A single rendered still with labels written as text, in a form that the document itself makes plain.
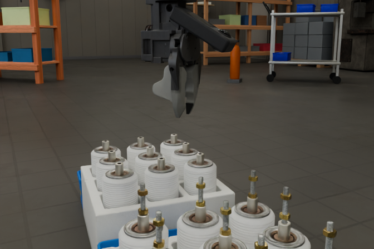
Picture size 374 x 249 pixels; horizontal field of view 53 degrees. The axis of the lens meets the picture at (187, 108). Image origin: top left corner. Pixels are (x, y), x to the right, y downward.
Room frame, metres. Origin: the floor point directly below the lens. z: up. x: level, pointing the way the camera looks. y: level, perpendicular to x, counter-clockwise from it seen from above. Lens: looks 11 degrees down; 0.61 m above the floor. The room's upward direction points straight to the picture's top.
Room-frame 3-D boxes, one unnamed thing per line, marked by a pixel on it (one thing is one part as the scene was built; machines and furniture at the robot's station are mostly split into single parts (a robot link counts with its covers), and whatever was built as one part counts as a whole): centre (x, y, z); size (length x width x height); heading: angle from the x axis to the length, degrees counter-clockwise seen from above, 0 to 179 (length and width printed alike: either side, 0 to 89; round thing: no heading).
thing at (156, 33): (0.68, 0.03, 0.63); 0.09 x 0.08 x 0.12; 63
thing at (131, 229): (0.67, 0.08, 0.25); 0.08 x 0.08 x 0.01
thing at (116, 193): (0.96, 0.18, 0.16); 0.10 x 0.10 x 0.18
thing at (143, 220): (0.67, 0.08, 0.26); 0.02 x 0.02 x 0.03
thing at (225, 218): (0.60, -0.07, 0.30); 0.01 x 0.01 x 0.08
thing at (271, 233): (0.64, -0.18, 0.25); 0.08 x 0.08 x 0.01
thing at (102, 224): (1.12, 0.11, 0.09); 0.39 x 0.39 x 0.18; 21
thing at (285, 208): (0.64, -0.18, 0.31); 0.01 x 0.01 x 0.08
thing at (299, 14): (5.37, -1.61, 0.55); 1.11 x 0.65 x 1.09; 79
